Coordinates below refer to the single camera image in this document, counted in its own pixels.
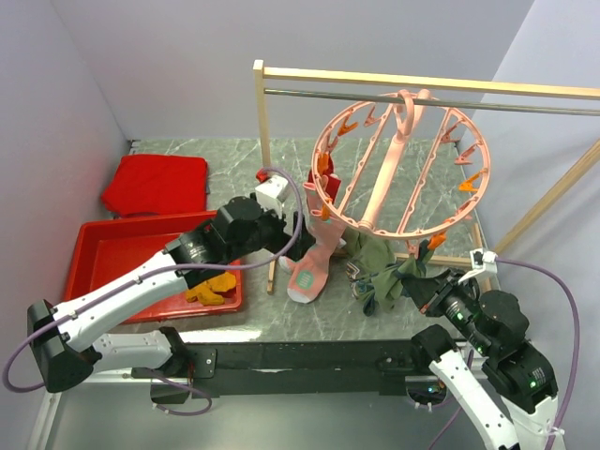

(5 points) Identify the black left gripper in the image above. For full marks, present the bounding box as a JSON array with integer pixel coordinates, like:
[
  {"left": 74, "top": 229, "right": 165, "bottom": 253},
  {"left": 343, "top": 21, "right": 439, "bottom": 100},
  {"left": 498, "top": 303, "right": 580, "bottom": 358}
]
[{"left": 227, "top": 199, "right": 316, "bottom": 263}]

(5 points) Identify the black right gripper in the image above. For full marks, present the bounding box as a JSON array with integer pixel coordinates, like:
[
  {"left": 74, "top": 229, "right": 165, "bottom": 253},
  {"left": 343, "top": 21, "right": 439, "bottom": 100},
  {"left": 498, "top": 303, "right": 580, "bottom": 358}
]
[{"left": 400, "top": 263, "right": 494, "bottom": 353}]

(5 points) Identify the pink patterned sock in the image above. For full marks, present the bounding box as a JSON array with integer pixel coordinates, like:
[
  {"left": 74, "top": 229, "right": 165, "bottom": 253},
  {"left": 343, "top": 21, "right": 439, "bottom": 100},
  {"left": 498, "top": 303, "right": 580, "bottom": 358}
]
[
  {"left": 287, "top": 182, "right": 346, "bottom": 304},
  {"left": 278, "top": 256, "right": 304, "bottom": 275}
]

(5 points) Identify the olive green sock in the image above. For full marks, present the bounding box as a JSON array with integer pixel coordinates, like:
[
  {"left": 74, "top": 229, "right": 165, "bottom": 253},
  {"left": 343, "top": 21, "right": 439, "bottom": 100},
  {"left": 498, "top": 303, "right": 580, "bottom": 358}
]
[{"left": 342, "top": 229, "right": 435, "bottom": 317}]

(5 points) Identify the mustard yellow sock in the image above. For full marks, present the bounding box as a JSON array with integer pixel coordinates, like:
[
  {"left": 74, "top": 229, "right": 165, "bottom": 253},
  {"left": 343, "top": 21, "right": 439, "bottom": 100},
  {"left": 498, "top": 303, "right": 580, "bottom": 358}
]
[{"left": 185, "top": 272, "right": 236, "bottom": 307}]

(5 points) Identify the pink round clip hanger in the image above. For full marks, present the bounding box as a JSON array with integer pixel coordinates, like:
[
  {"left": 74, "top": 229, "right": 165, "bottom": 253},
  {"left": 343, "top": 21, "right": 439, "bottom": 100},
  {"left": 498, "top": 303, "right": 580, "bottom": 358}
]
[{"left": 310, "top": 89, "right": 490, "bottom": 253}]

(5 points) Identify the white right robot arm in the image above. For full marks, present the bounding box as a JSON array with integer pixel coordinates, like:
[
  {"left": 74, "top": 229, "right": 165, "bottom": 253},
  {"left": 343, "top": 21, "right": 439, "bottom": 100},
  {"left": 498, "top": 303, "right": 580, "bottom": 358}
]
[{"left": 402, "top": 269, "right": 562, "bottom": 449}]

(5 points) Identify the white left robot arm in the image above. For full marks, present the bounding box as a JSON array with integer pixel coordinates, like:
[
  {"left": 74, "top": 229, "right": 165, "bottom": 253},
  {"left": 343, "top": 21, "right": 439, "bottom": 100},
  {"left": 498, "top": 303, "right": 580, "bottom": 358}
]
[{"left": 27, "top": 197, "right": 316, "bottom": 393}]

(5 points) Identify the dark red sock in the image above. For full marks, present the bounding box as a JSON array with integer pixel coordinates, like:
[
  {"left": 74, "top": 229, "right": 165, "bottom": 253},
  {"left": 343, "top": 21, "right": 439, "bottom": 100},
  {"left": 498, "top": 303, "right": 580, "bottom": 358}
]
[{"left": 318, "top": 155, "right": 341, "bottom": 201}]

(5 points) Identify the folded red cloth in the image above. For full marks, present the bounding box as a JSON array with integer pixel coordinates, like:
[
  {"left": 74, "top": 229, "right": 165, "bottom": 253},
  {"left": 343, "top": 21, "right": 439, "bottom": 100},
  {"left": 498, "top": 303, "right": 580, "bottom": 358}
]
[{"left": 100, "top": 154, "right": 208, "bottom": 218}]

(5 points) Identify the wooden clothes rack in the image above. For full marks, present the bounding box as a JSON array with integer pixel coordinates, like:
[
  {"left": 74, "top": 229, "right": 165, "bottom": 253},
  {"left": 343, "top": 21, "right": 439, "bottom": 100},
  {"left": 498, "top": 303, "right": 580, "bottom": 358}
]
[{"left": 251, "top": 59, "right": 600, "bottom": 295}]

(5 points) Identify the red plastic bin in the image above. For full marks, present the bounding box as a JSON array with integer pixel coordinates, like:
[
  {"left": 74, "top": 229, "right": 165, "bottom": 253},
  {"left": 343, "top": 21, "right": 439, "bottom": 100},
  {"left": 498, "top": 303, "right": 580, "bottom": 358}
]
[{"left": 63, "top": 211, "right": 244, "bottom": 324}]

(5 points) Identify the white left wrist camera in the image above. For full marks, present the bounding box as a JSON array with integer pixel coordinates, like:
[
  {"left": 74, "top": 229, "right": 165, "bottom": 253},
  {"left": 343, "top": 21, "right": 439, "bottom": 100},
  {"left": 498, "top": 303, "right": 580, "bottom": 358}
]
[{"left": 254, "top": 169, "right": 291, "bottom": 217}]

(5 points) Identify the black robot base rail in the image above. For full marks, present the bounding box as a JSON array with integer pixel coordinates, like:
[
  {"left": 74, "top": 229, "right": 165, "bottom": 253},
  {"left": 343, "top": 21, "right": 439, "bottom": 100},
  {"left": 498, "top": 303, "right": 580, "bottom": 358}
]
[{"left": 159, "top": 339, "right": 435, "bottom": 398}]

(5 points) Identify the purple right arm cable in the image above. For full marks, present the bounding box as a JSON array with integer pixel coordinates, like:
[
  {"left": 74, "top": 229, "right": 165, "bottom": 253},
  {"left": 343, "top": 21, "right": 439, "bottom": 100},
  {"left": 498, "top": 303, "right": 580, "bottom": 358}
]
[{"left": 428, "top": 259, "right": 582, "bottom": 450}]

